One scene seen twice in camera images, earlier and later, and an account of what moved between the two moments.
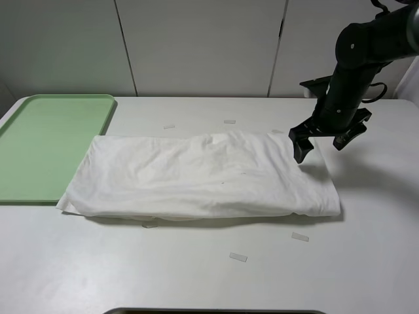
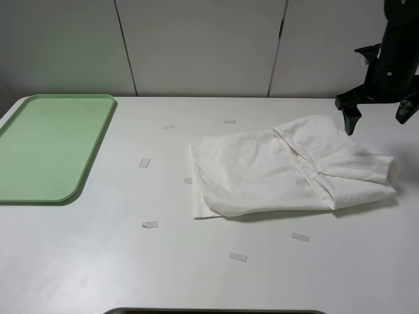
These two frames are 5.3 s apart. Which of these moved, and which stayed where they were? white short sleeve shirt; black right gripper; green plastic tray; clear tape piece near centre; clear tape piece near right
Moved: white short sleeve shirt; black right gripper
Stayed: clear tape piece near right; green plastic tray; clear tape piece near centre
